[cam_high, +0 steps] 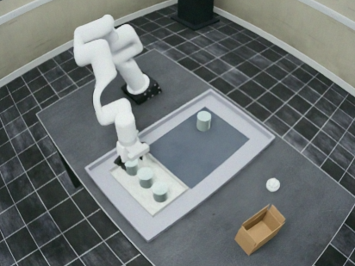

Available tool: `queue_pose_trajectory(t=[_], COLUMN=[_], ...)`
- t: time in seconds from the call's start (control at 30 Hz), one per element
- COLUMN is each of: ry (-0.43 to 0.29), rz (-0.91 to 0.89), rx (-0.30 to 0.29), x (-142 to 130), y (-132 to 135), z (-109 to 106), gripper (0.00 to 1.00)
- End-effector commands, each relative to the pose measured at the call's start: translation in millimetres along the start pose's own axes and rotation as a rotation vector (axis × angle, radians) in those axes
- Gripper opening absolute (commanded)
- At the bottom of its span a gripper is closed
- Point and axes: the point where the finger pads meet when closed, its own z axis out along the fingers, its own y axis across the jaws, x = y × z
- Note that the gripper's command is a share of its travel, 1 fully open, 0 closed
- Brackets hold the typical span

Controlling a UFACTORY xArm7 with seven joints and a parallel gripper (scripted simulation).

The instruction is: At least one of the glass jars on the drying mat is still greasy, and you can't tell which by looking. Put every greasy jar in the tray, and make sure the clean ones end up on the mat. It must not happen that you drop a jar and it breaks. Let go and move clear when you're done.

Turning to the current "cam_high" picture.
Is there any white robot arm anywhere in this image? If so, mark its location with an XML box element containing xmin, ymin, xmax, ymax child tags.
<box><xmin>74</xmin><ymin>15</ymin><xmax>150</xmax><ymax>162</ymax></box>

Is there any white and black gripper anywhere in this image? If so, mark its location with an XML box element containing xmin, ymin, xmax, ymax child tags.
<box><xmin>114</xmin><ymin>141</ymin><xmax>129</xmax><ymax>171</ymax></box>

